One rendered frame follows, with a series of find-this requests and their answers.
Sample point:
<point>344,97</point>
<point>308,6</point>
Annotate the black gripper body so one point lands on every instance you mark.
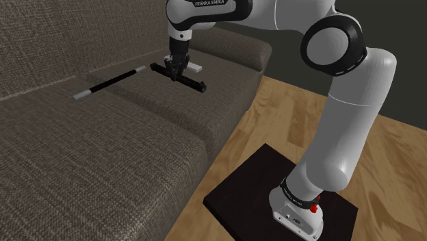
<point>178,47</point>

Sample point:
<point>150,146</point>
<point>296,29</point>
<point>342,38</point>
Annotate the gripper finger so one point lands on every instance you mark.
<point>182,68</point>
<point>172,70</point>

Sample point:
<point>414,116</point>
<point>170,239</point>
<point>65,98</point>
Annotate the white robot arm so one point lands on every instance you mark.
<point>347,110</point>

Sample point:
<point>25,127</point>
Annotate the white flat remote control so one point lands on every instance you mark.
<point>193,67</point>

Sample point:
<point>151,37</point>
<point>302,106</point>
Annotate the black cylindrical rod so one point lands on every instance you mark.
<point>193,82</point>

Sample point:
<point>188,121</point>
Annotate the black wand with white tips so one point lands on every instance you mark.
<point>106,83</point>

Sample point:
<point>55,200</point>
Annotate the brown fabric sofa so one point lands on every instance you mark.
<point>100,133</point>

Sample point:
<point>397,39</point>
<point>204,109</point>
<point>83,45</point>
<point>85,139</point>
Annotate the dark robot stand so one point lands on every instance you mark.
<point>240,200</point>

